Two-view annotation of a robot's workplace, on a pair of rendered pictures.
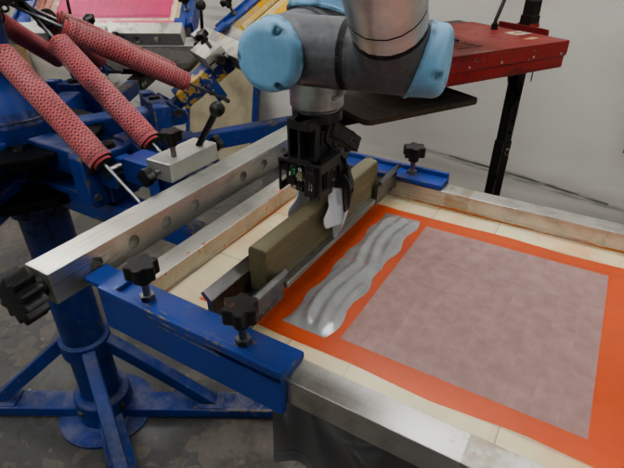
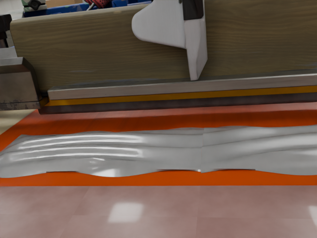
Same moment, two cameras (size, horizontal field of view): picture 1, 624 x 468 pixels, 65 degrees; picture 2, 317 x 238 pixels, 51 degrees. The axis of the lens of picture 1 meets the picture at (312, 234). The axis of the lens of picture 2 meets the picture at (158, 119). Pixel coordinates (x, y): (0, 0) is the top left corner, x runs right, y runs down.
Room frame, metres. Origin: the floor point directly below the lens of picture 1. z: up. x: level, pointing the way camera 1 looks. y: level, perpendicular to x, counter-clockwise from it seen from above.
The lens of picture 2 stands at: (0.55, -0.29, 1.08)
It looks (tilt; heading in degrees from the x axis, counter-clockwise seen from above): 23 degrees down; 72
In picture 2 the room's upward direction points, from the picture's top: 7 degrees counter-clockwise
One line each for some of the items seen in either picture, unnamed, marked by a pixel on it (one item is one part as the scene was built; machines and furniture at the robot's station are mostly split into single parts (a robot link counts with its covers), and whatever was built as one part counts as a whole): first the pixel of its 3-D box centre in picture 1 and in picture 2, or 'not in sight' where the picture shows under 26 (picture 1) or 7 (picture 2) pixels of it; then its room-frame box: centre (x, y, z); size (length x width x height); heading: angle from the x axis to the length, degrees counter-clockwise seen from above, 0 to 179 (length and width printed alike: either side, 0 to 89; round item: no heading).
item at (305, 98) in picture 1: (318, 94); not in sight; (0.67, -0.01, 1.23); 0.08 x 0.08 x 0.05
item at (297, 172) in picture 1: (314, 149); not in sight; (0.67, 0.00, 1.15); 0.09 x 0.08 x 0.12; 149
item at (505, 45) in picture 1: (461, 49); not in sight; (1.82, -0.53, 1.06); 0.61 x 0.46 x 0.12; 119
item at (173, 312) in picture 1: (195, 334); not in sight; (0.47, 0.15, 0.97); 0.30 x 0.05 x 0.07; 59
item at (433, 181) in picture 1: (374, 176); not in sight; (0.95, -0.13, 0.97); 0.30 x 0.05 x 0.07; 59
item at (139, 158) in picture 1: (165, 174); not in sight; (0.87, 0.29, 1.02); 0.17 x 0.06 x 0.05; 59
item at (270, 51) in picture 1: (298, 50); not in sight; (0.57, 0.01, 1.31); 0.11 x 0.11 x 0.08; 68
